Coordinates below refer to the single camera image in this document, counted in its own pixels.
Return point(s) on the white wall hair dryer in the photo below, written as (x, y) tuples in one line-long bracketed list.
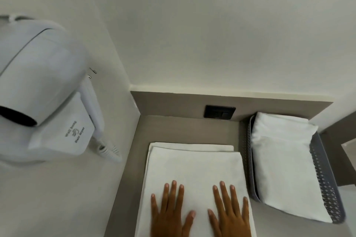
[(41, 73)]

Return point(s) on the person's right thumb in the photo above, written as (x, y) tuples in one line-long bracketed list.
[(214, 221)]

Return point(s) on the grey wooden back panel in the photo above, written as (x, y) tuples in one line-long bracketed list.
[(172, 103)]

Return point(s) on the person's left little finger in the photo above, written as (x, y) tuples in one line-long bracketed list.
[(155, 206)]

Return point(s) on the white hair dryer holder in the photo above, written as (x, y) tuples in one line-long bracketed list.
[(64, 136)]

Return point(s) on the small metal wall hook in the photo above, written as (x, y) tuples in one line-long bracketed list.
[(92, 73)]

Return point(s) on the grey perforated plastic basket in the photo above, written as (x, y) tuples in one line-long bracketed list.
[(324, 178)]

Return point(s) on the person's left thumb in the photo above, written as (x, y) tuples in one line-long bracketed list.
[(189, 221)]

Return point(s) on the person's left hand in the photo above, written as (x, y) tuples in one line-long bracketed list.
[(167, 217)]

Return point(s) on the person's right middle finger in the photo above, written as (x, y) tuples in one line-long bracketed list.
[(227, 196)]

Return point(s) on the person's right hand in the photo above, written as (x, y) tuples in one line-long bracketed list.
[(232, 220)]

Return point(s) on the thick folded white towel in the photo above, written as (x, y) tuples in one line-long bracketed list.
[(283, 161)]

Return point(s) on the black wall socket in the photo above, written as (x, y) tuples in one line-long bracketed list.
[(220, 111)]

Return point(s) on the person's right little finger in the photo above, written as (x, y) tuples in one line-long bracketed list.
[(245, 207)]

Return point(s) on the person's left middle finger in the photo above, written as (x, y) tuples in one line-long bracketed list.
[(173, 196)]

